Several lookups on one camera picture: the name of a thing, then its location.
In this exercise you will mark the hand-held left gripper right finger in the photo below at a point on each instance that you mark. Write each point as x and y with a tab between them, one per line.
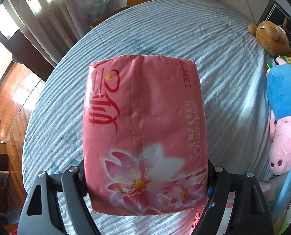
221	188

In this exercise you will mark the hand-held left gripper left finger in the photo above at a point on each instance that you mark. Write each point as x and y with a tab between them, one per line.
72	188

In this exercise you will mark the pink flower tissue pack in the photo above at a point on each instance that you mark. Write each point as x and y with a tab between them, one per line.
196	222
145	127

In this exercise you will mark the pink pig plush blue shirt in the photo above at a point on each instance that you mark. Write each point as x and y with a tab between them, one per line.
282	98

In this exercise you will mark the dark wooden cabinet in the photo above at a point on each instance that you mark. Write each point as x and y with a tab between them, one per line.
30	51

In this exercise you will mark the brown bear plush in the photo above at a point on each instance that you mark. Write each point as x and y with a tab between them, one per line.
267	36

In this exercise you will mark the striped blue tablecloth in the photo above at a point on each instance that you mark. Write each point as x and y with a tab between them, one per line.
160	29

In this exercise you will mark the pale curtain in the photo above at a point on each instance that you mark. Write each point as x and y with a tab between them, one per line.
49	9

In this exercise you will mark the black printed box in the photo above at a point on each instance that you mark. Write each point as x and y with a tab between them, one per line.
272	12

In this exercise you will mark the white plastic bag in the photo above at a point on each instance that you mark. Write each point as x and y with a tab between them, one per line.
91	0

